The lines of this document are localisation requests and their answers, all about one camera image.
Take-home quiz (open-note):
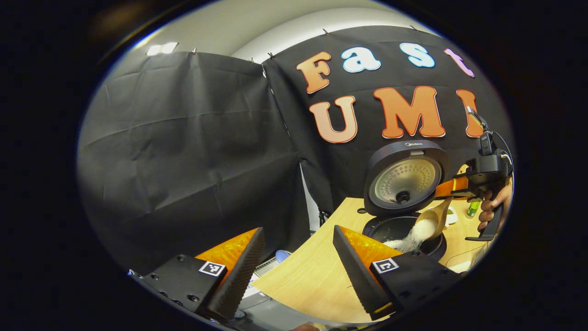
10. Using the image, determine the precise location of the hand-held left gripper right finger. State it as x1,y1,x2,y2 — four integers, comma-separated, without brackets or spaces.
332,224,460,321

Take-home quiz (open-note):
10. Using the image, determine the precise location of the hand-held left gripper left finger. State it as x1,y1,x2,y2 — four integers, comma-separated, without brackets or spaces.
128,227,266,322

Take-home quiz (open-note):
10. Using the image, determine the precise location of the wooden spoon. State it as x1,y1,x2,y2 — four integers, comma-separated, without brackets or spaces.
415,197,455,240

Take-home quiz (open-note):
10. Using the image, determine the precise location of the black rice cooker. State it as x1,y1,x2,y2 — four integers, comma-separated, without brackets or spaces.
362,140,450,262

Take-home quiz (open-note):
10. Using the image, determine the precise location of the white rice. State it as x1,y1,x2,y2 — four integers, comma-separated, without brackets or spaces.
384,218,438,253

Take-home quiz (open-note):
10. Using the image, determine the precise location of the ceiling light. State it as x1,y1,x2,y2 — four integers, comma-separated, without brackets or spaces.
146,42,179,57

